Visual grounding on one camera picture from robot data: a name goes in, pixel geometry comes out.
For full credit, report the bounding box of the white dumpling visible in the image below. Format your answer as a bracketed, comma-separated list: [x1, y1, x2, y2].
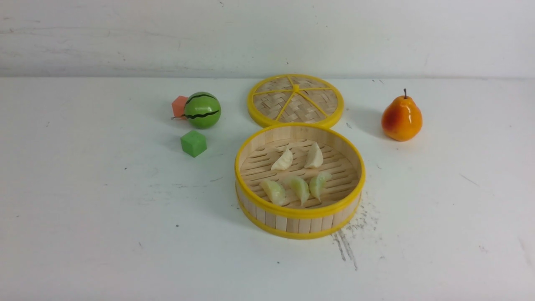
[304, 142, 324, 169]
[271, 147, 293, 170]

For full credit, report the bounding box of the orange toy pear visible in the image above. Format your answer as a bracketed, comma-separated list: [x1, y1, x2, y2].
[381, 88, 423, 142]

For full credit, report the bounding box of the pale green dumpling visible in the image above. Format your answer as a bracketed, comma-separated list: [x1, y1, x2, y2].
[260, 179, 289, 207]
[285, 175, 310, 207]
[309, 171, 332, 203]

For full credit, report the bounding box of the yellow bamboo steamer tray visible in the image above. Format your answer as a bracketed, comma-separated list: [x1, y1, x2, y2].
[234, 122, 366, 239]

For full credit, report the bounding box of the green toy watermelon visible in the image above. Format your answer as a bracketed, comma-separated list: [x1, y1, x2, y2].
[183, 92, 222, 129]

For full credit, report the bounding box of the yellow bamboo steamer lid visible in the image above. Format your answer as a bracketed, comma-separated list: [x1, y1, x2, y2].
[247, 74, 344, 128]

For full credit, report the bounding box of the green cube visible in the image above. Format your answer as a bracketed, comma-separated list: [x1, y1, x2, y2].
[180, 130, 208, 158]

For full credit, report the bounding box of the orange red cube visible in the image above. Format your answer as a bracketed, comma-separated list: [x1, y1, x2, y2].
[171, 96, 189, 119]

